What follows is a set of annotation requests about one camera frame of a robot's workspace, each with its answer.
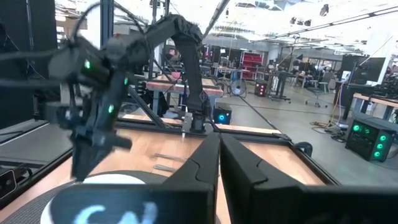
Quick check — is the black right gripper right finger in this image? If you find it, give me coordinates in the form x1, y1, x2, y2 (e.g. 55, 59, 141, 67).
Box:
220, 133, 305, 200

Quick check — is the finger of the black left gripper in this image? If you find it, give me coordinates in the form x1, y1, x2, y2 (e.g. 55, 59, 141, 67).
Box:
72, 145, 93, 183
90, 147, 113, 172

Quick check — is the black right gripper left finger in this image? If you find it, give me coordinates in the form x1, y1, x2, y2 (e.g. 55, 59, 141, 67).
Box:
161, 132, 221, 190

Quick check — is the white round bowl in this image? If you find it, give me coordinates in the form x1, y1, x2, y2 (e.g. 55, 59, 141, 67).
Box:
40, 173, 147, 224

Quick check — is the blue-lit computer tower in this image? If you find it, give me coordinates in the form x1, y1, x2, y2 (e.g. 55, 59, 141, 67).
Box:
213, 103, 233, 126

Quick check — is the black floor fan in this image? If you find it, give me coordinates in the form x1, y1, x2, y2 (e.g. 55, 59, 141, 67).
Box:
229, 79, 249, 98

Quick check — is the red-lit black box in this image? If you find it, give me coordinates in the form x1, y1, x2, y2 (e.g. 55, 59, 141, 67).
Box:
254, 79, 270, 97

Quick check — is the wooden workbench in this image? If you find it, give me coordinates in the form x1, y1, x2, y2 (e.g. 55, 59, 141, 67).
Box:
146, 74, 224, 116

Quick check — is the black standing table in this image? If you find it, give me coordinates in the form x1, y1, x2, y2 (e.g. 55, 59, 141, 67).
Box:
269, 70, 293, 104

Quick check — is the red tool cabinet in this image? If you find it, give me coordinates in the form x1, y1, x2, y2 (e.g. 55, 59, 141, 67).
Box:
241, 51, 264, 81

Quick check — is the grey office chair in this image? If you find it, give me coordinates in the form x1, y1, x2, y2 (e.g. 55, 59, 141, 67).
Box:
305, 71, 334, 109

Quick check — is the black side panel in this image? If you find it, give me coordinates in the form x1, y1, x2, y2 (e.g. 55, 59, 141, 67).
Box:
0, 0, 58, 130

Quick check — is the green-lit black computer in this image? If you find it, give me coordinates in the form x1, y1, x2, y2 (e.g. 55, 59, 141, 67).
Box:
345, 118, 398, 163

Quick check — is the wooden top desk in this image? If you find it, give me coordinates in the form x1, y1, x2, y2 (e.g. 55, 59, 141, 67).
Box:
341, 83, 398, 122

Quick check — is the black monitor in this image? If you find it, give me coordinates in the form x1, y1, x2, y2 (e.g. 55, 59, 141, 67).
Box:
340, 54, 387, 85

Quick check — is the black aluminium table frame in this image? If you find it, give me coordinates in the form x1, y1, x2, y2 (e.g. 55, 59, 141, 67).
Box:
0, 0, 340, 212

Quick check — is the black frame hook knob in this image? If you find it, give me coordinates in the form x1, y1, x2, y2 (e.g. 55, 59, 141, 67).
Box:
294, 141, 313, 158

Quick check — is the small black camera box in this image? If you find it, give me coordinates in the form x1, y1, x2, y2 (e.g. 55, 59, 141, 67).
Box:
0, 169, 17, 200

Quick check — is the floor cable bundle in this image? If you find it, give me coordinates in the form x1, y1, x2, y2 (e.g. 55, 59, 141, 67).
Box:
309, 119, 351, 135

